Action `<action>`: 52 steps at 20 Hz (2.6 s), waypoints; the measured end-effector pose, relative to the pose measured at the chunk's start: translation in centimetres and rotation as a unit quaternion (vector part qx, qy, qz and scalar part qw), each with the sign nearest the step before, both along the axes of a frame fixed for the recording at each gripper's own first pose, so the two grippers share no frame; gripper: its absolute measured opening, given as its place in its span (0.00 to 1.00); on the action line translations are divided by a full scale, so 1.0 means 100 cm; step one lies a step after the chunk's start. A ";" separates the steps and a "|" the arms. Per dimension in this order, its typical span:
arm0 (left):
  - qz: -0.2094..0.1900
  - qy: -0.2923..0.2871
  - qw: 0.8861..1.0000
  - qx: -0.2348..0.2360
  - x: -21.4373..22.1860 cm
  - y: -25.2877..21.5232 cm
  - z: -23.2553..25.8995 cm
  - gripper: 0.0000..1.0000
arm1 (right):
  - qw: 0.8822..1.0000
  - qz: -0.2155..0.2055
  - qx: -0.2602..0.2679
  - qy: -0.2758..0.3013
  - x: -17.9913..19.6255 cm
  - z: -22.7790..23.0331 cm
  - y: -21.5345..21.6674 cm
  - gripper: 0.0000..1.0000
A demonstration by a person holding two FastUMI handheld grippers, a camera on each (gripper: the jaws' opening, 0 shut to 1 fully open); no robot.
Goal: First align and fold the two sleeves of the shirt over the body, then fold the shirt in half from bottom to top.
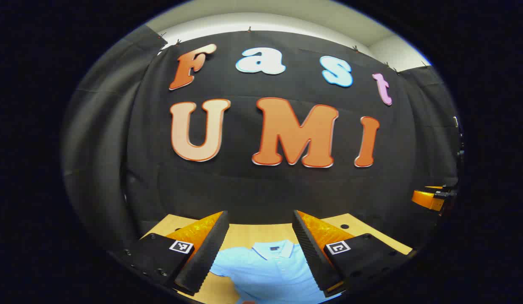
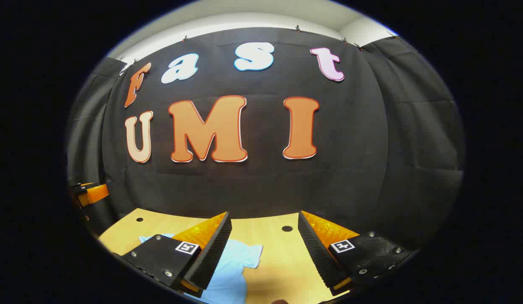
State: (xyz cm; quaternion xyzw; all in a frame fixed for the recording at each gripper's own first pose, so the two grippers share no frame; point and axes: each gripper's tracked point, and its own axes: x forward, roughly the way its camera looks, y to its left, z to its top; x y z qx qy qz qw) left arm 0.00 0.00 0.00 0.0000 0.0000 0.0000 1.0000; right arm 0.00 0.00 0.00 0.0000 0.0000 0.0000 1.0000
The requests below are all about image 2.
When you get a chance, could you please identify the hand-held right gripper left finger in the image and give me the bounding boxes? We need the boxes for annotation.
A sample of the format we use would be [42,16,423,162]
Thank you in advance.
[112,211,233,299]

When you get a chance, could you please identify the light blue T-shirt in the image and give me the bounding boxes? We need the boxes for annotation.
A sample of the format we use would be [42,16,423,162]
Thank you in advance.
[138,233,264,304]

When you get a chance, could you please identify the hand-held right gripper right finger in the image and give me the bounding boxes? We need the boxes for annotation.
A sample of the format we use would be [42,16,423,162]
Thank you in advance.
[297,210,418,297]

